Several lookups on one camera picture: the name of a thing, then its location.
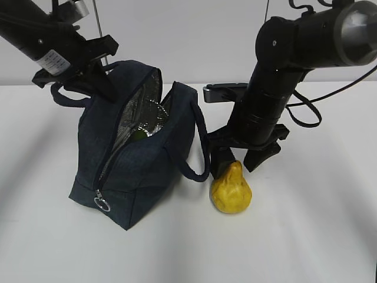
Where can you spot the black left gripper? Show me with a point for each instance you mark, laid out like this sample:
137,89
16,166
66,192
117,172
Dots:
80,71

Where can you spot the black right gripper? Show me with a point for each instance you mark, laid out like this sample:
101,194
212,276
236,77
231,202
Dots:
221,141

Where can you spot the yellow pear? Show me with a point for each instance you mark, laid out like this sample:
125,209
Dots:
230,193

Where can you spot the green cucumber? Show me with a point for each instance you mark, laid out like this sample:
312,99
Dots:
138,135

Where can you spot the dark navy lunch bag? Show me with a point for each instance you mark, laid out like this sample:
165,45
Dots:
124,179

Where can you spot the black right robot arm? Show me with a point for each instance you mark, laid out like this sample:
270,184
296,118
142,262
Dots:
343,35

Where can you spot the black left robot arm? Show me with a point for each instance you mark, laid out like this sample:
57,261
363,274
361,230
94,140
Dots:
34,32

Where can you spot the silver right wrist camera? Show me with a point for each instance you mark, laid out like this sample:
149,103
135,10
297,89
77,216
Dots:
227,92

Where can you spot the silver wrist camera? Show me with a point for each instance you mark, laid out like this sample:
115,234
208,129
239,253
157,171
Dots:
72,11
227,92

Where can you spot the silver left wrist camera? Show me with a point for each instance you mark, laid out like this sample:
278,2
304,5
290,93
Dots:
72,11

